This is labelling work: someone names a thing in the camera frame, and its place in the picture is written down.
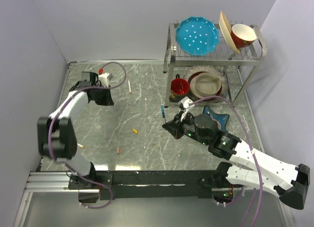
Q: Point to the red white bowl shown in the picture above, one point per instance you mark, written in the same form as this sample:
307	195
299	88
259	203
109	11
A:
243	35

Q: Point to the glass patterned plate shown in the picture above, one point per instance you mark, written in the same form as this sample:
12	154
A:
196	70

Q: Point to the beige bowl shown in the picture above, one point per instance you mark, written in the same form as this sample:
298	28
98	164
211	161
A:
207	84

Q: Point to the blue pen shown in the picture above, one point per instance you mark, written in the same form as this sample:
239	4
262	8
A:
163	113

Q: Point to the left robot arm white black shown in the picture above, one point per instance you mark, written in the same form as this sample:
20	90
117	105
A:
56	135

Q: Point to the cream plate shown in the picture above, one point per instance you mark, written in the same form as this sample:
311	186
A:
226	29

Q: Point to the blue star shaped dish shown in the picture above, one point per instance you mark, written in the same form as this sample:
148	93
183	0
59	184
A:
223	118

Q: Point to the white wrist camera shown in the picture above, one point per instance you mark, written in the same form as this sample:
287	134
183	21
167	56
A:
186	104
104	77

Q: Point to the white pen pink tip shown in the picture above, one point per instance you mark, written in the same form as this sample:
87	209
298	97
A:
130	88

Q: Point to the small round patterned saucer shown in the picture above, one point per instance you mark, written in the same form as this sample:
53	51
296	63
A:
218	123

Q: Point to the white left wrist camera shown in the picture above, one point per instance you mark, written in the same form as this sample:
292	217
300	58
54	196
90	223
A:
104	77

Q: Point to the metal dish rack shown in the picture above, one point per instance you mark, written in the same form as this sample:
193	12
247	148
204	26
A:
221	57

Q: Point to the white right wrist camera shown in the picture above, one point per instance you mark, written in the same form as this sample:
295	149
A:
186	104

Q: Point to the red mug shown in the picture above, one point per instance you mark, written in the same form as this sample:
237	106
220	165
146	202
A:
179	89

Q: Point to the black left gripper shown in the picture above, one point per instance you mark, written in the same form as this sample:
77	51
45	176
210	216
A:
108	100

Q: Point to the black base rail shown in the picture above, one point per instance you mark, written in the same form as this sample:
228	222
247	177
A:
123	184

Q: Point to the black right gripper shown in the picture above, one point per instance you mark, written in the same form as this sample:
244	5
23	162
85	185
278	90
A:
175	127

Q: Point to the dark red plate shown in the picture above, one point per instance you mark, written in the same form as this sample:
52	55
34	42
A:
192	76

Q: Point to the blue polka dot plate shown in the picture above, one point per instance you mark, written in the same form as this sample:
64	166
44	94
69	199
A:
197	36

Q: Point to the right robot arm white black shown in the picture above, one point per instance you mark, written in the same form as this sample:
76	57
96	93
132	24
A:
249	167

